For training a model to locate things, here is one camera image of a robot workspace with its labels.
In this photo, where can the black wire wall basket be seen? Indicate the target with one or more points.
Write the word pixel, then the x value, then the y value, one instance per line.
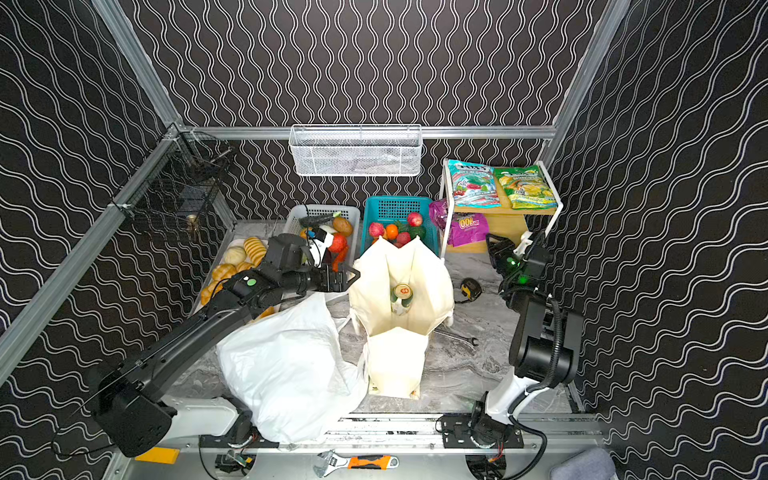
pixel 172 204

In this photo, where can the adjustable wrench orange handle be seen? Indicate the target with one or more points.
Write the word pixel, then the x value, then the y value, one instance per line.
pixel 329 462

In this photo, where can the bread tray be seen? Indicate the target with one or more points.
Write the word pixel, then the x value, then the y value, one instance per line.
pixel 233 260

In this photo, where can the brown potato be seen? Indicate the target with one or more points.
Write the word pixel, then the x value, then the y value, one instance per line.
pixel 342 226

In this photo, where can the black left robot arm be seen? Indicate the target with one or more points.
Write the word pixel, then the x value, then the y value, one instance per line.
pixel 130 402

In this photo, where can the teal snack bag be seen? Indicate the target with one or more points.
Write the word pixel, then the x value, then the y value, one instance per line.
pixel 473 185

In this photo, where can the green yellow snack bag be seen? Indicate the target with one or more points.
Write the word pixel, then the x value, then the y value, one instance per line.
pixel 526 188

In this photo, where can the white plastic vegetable basket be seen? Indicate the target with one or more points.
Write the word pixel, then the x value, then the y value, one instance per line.
pixel 308 219

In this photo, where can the red tomato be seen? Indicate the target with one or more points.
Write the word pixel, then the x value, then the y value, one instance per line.
pixel 339 243

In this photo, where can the small tangerine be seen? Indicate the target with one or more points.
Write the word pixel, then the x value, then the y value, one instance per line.
pixel 391 232

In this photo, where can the red apple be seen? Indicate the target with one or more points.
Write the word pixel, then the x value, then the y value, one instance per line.
pixel 376 230

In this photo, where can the yellow black tape measure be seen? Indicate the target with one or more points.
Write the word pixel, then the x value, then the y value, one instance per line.
pixel 471 290

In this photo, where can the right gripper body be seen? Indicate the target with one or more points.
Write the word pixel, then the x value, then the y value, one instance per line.
pixel 501 255

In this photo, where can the cream canvas tote bag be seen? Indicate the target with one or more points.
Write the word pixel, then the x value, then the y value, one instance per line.
pixel 395 349

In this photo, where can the white two-tier shelf rack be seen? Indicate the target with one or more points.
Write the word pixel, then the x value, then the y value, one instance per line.
pixel 502 220

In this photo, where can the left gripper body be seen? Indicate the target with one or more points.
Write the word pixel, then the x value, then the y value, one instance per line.
pixel 335 279

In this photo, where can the teal plastic fruit basket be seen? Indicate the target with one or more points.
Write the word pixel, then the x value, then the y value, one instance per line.
pixel 395 209

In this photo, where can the purple snack bag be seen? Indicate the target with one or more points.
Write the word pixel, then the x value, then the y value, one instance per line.
pixel 465 228

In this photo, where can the white plastic grocery bag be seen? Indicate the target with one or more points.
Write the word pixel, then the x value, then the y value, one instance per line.
pixel 289 371

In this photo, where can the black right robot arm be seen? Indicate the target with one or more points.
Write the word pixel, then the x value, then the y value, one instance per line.
pixel 545 347

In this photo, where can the white wire wall basket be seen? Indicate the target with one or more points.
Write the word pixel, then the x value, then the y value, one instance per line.
pixel 352 150

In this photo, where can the green drink can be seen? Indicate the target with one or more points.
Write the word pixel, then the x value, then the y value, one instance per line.
pixel 401 297

